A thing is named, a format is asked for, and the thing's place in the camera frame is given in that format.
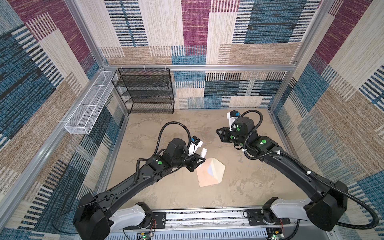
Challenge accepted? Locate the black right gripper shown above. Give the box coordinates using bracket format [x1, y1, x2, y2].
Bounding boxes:
[216, 127, 248, 148]

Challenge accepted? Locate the blue floral letter paper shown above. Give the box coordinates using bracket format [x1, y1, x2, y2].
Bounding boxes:
[207, 164, 216, 178]

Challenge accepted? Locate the pink envelope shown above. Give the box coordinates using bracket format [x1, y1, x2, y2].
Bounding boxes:
[196, 158, 226, 188]

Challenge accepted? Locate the white glue stick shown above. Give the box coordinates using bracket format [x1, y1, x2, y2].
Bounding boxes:
[200, 148, 208, 158]

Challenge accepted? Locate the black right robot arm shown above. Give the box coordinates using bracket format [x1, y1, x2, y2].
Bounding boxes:
[216, 116, 348, 232]

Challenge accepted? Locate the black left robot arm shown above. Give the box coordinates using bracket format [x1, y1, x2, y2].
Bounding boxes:
[73, 137, 207, 240]

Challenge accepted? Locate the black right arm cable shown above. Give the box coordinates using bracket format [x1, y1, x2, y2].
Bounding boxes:
[239, 109, 380, 231]

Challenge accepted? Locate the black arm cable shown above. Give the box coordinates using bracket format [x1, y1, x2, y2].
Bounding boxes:
[239, 109, 380, 231]
[135, 121, 192, 181]

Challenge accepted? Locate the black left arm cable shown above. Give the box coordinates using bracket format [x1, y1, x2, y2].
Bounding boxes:
[135, 121, 192, 181]

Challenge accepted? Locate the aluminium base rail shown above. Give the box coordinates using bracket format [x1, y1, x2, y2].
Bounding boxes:
[74, 206, 340, 240]

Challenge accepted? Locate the black wire shelf rack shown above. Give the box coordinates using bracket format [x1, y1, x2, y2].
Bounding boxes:
[112, 68, 175, 114]

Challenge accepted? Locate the white wire mesh basket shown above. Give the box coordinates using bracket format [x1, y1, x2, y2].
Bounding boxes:
[65, 72, 115, 135]

